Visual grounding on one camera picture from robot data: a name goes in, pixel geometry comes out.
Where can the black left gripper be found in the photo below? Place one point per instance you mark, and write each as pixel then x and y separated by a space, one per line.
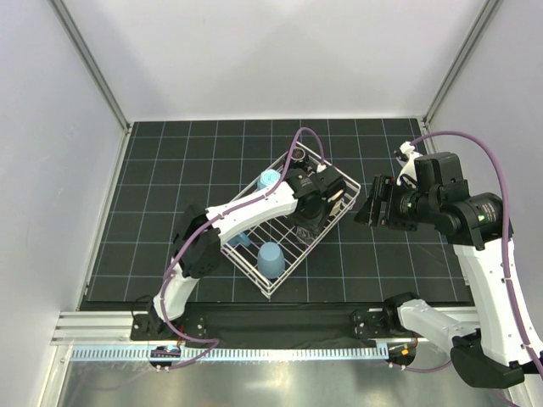
pixel 318 221

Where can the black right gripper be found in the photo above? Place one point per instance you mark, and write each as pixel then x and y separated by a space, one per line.
pixel 385 189

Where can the brown and cream cup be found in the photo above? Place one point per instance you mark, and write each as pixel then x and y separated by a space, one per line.
pixel 336 200

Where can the black cup cream inside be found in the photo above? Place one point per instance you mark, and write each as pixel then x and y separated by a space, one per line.
pixel 298 159

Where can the teal cup cream inside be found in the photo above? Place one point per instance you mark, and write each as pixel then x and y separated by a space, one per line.
pixel 268 179

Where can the clear glass cup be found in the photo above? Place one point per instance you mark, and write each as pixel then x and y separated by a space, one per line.
pixel 307 236

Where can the light blue plastic cup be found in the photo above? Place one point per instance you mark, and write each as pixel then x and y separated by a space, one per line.
pixel 270 260

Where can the blue glazed ceramic mug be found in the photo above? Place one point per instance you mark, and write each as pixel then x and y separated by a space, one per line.
pixel 240 239

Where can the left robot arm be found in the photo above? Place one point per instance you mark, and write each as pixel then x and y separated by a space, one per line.
pixel 200 235

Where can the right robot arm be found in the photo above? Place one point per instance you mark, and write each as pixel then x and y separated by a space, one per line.
pixel 493 354

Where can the black grid mat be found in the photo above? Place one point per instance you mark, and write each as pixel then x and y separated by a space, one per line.
pixel 169 165

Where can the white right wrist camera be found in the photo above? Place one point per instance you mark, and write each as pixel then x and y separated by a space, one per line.
pixel 406 155

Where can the white wire dish rack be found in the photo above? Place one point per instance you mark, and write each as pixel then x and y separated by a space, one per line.
pixel 270 223

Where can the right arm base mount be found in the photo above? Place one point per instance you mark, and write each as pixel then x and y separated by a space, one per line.
pixel 377 323

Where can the white slotted cable duct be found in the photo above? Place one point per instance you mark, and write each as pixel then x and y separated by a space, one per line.
pixel 169 353

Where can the aluminium frame rail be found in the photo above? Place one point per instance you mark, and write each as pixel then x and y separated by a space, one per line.
pixel 96 326

